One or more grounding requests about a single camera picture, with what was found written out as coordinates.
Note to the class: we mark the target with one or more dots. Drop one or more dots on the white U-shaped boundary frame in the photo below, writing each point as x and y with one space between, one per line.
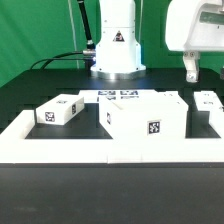
15 147

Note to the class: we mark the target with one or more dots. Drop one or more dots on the large white cabinet body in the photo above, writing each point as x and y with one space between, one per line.
147 117

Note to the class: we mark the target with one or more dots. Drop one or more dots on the small white box part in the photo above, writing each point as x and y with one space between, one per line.
60 110

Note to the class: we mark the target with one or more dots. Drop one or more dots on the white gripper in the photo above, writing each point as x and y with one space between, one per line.
192 26

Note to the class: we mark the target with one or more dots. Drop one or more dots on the white marker base plate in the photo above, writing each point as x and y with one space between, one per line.
92 96

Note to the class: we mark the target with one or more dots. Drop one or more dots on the white cabinet door panel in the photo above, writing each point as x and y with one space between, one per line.
207 100

